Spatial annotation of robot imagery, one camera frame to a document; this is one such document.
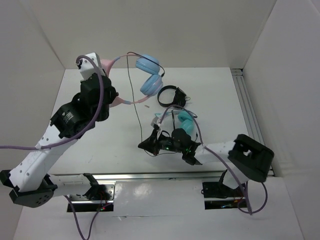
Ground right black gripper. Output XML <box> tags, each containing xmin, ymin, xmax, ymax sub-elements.
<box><xmin>138</xmin><ymin>129</ymin><xmax>185</xmax><ymax>156</ymax></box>

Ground pink blue cat-ear headphones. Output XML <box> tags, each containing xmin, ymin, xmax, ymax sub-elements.
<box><xmin>101</xmin><ymin>51</ymin><xmax>165</xmax><ymax>105</ymax></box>

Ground thin black audio cable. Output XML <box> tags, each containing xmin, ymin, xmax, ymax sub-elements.
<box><xmin>126</xmin><ymin>51</ymin><xmax>166</xmax><ymax>145</ymax></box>

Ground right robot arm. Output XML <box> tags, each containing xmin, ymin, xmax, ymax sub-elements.
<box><xmin>138</xmin><ymin>128</ymin><xmax>275</xmax><ymax>196</ymax></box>

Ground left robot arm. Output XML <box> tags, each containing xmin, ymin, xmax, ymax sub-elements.
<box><xmin>0</xmin><ymin>73</ymin><xmax>118</xmax><ymax>208</ymax></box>

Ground white teal cat-ear headphones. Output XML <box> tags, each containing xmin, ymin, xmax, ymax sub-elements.
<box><xmin>164</xmin><ymin>108</ymin><xmax>195</xmax><ymax>136</ymax></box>

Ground black headphones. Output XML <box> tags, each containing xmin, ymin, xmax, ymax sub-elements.
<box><xmin>157</xmin><ymin>85</ymin><xmax>191</xmax><ymax>108</ymax></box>

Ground white front cover plate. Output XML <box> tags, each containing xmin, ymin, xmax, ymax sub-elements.
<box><xmin>113</xmin><ymin>180</ymin><xmax>205</xmax><ymax>216</ymax></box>

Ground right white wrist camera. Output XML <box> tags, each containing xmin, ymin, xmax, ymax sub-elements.
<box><xmin>151</xmin><ymin>116</ymin><xmax>161</xmax><ymax>136</ymax></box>

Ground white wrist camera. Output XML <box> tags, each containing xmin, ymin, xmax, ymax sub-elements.
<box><xmin>76</xmin><ymin>52</ymin><xmax>105</xmax><ymax>80</ymax></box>
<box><xmin>151</xmin><ymin>116</ymin><xmax>161</xmax><ymax>136</ymax></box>

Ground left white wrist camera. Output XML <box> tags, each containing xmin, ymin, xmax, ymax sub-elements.
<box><xmin>76</xmin><ymin>52</ymin><xmax>105</xmax><ymax>80</ymax></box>

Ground aluminium front rail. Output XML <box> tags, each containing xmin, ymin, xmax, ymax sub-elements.
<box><xmin>47</xmin><ymin>171</ymin><xmax>226</xmax><ymax>183</ymax></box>

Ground aluminium rail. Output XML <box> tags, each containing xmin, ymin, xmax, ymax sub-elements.
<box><xmin>228</xmin><ymin>69</ymin><xmax>275</xmax><ymax>183</ymax></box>
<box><xmin>47</xmin><ymin>171</ymin><xmax>226</xmax><ymax>183</ymax></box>

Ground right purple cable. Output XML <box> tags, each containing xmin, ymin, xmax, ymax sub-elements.
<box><xmin>158</xmin><ymin>105</ymin><xmax>268</xmax><ymax>216</ymax></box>

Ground purple cable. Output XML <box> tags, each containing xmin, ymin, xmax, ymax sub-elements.
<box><xmin>158</xmin><ymin>105</ymin><xmax>268</xmax><ymax>216</ymax></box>
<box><xmin>0</xmin><ymin>56</ymin><xmax>105</xmax><ymax>240</ymax></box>

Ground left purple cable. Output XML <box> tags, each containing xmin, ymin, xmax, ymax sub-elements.
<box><xmin>0</xmin><ymin>56</ymin><xmax>105</xmax><ymax>240</ymax></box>

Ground aluminium right rail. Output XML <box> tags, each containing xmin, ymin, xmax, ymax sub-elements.
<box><xmin>228</xmin><ymin>69</ymin><xmax>275</xmax><ymax>183</ymax></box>

